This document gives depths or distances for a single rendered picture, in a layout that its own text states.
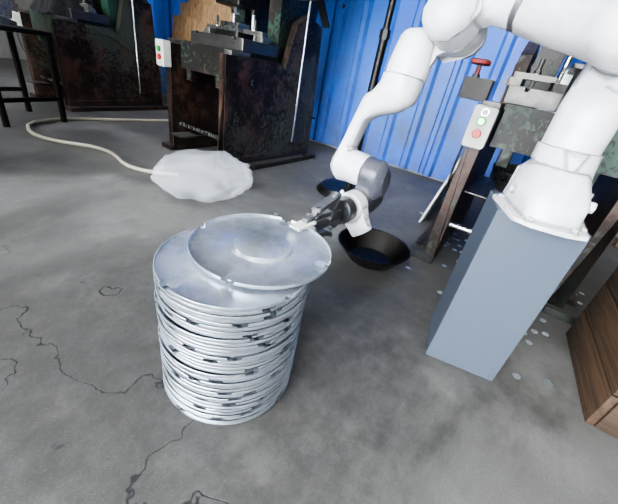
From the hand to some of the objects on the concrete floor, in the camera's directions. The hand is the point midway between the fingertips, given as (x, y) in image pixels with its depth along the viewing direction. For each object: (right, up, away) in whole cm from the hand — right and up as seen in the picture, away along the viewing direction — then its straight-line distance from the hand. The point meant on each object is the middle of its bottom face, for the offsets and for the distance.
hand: (303, 227), depth 77 cm
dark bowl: (+27, -8, +57) cm, 64 cm away
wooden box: (+96, -48, +12) cm, 108 cm away
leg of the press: (+118, -15, +77) cm, 142 cm away
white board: (+81, +17, +118) cm, 144 cm away
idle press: (-32, +73, +176) cm, 193 cm away
